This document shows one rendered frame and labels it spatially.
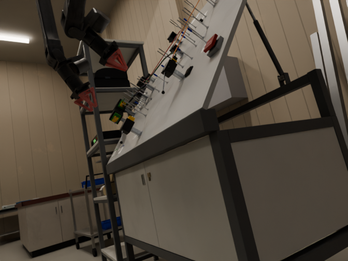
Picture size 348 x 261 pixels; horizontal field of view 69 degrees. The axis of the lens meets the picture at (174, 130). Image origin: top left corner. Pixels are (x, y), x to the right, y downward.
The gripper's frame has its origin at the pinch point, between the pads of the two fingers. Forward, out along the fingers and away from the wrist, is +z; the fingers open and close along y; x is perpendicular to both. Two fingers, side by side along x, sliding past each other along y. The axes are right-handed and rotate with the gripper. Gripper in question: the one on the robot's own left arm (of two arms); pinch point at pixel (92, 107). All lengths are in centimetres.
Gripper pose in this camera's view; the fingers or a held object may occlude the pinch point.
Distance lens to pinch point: 111.6
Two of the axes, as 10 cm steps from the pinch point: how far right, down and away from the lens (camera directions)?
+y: -5.5, 2.6, 7.9
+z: 5.8, 8.1, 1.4
